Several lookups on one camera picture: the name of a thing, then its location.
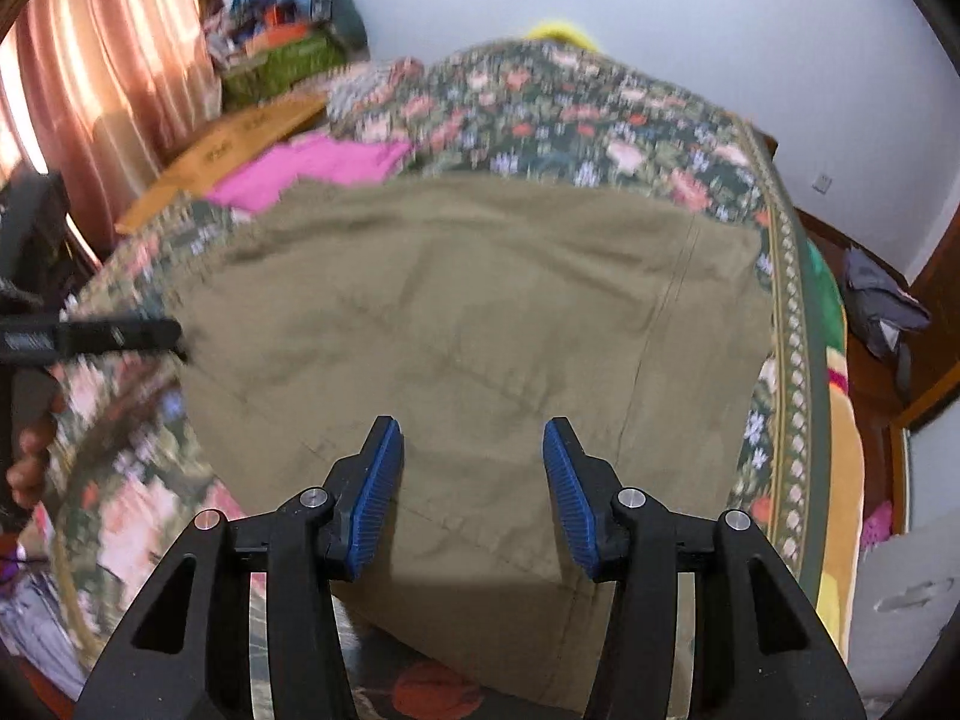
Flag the pile of colourful clothes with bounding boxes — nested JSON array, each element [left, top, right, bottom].
[[204, 0, 370, 110]]

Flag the grey cloth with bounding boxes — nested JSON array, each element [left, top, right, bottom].
[[843, 247, 932, 361]]

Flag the floral bedspread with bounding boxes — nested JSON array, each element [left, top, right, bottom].
[[0, 40, 850, 720]]

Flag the yellow cloth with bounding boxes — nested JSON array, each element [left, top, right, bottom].
[[522, 16, 604, 53]]

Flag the olive green pants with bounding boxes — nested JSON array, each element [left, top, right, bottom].
[[169, 174, 775, 713]]

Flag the pink cloth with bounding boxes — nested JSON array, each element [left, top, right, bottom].
[[205, 133, 415, 212]]

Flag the pink curtain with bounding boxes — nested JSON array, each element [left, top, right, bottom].
[[0, 0, 223, 256]]

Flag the white plastic sheet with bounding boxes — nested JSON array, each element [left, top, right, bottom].
[[849, 513, 960, 700]]

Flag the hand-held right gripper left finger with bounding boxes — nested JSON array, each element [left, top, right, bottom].
[[75, 415, 406, 720]]

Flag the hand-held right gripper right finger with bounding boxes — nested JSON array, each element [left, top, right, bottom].
[[543, 417, 868, 720]]

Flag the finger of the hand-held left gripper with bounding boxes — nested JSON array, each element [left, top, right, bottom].
[[52, 318, 185, 355]]

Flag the person's left hand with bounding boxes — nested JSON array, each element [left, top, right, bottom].
[[6, 393, 67, 511]]

